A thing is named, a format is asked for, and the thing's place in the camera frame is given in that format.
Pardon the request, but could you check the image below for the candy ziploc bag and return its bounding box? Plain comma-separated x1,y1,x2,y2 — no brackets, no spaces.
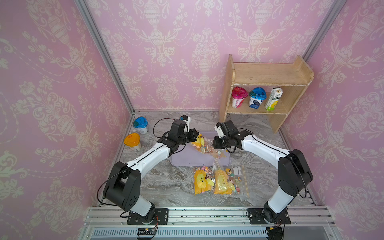
191,133,227,159
213,159,250,198
194,166,215,195

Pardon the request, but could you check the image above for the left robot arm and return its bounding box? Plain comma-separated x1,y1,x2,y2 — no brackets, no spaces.
102,115,199,222

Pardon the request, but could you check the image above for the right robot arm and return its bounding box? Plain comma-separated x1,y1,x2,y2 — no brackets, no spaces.
213,121,313,223

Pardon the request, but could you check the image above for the lilac plastic tray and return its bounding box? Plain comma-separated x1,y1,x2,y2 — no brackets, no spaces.
170,131,231,167

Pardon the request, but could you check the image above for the pink lid cup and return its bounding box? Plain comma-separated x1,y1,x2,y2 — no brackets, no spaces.
231,87,248,108

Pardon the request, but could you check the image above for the blue lid cup on shelf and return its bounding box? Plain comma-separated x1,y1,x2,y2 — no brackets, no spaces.
249,87,267,109

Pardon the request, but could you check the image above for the blue lid cup on table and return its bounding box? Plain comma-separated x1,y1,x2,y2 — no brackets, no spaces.
133,117,148,135

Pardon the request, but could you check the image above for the orange lid cup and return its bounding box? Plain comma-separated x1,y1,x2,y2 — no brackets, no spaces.
124,133,142,151

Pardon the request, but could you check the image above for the green white carton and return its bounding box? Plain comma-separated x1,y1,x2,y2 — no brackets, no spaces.
265,88,283,111

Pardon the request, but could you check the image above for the wooden shelf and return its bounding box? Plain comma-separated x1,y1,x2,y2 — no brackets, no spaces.
218,54,315,134

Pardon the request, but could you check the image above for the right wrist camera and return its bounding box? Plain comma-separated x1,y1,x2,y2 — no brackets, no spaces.
215,123,225,138

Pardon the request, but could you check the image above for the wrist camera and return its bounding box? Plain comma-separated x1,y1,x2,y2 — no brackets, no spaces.
215,123,225,138
180,115,191,132

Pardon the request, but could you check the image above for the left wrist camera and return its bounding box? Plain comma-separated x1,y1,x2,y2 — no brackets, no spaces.
180,115,191,132

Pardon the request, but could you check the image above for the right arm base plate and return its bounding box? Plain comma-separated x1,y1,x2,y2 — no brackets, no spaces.
246,208,291,225

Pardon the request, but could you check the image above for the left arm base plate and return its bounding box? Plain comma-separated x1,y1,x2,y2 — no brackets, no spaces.
127,208,169,225

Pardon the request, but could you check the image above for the aluminium rail frame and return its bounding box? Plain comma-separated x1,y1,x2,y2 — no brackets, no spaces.
79,206,342,240

